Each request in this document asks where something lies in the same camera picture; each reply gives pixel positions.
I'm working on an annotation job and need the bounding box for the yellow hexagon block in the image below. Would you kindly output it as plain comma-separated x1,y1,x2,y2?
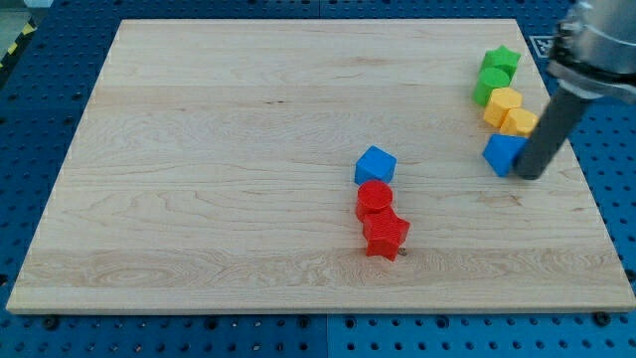
483,88,523,128

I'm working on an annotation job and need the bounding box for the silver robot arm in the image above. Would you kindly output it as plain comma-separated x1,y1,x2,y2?
514,0,635,180

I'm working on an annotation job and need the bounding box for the green star block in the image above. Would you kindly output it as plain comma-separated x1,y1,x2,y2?
480,45,521,79

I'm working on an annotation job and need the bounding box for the blue cube block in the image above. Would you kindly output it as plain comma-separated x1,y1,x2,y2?
354,145,398,185

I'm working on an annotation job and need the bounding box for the red cylinder block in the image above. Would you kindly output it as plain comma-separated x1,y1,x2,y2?
355,180,394,221

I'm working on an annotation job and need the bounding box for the wooden board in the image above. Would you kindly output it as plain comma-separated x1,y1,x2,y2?
7,19,635,315

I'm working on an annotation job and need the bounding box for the green cylinder block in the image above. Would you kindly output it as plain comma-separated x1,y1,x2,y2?
472,68,511,106

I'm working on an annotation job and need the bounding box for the white fiducial marker tag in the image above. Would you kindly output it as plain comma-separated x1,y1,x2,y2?
529,35,554,59

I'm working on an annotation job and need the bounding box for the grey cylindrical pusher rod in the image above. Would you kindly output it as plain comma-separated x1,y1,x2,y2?
514,87,593,180

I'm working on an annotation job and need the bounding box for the yellow heart block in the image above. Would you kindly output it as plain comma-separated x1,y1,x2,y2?
499,108,539,137

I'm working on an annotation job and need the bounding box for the blue triangle block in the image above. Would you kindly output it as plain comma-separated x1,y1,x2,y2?
482,133,528,177

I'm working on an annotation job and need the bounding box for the red star block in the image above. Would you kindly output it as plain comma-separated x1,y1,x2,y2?
363,208,410,262

